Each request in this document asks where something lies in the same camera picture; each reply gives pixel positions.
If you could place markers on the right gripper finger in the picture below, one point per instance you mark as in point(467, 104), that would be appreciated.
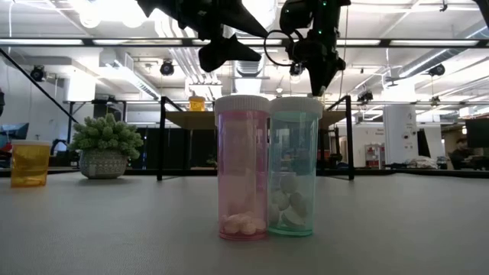
point(320, 82)

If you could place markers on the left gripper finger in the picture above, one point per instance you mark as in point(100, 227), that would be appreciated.
point(225, 53)
point(244, 21)

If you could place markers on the large orange pill bottle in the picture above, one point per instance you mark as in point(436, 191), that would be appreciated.
point(30, 164)
point(196, 105)

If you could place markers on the small teal pill bottle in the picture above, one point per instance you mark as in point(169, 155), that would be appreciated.
point(294, 153)

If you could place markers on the small pink pill bottle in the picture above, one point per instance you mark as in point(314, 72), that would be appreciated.
point(241, 172)

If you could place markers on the wooden shelf with black legs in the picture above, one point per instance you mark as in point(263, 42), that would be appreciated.
point(191, 120)

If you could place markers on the black ceiling spotlight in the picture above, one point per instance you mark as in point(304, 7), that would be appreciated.
point(364, 96)
point(295, 70)
point(167, 68)
point(37, 72)
point(436, 70)

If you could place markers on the red and white tool cart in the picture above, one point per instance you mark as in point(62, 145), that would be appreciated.
point(374, 154)

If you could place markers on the black partition panels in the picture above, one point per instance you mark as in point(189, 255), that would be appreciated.
point(179, 149)

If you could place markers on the white cloth pile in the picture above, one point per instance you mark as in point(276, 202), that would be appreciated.
point(420, 162)

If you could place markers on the person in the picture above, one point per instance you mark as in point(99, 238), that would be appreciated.
point(460, 154)

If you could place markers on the green succulent in grey pot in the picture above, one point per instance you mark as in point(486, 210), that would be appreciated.
point(103, 164)

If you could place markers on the black monitor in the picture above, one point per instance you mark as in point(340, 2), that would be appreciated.
point(477, 131)

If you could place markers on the blue screen monitor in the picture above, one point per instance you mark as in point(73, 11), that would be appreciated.
point(13, 133)

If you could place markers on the white ceiling air duct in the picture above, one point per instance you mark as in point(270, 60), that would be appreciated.
point(126, 80)

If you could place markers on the silver ceiling air duct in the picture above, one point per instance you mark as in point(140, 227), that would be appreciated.
point(431, 61)

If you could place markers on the black aluminium table frame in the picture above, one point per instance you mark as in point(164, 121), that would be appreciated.
point(420, 174)

